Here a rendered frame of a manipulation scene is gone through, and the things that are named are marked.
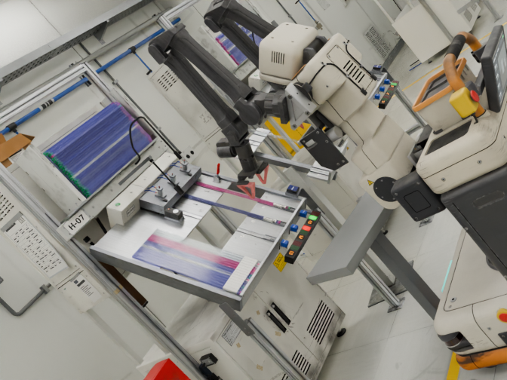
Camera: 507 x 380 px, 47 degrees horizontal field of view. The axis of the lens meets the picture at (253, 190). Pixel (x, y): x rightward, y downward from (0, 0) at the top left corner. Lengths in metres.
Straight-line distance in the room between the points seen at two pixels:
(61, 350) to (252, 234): 1.88
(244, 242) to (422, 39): 4.77
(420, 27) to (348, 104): 4.92
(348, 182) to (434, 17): 3.49
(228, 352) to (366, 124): 1.15
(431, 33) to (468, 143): 5.17
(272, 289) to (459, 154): 1.37
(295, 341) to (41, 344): 1.78
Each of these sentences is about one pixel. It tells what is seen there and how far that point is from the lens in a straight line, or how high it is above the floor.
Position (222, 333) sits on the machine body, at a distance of 2.55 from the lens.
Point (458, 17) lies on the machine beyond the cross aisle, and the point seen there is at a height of 0.25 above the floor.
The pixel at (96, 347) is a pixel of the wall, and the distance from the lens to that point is 4.10.
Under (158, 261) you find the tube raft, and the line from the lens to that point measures 2.41.
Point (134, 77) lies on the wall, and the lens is 5.23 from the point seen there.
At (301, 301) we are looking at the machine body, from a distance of 2.91.
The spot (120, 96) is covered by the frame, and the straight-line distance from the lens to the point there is 2.94.
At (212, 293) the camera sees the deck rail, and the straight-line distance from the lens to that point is 2.28.
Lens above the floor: 1.36
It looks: 10 degrees down
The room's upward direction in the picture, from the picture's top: 42 degrees counter-clockwise
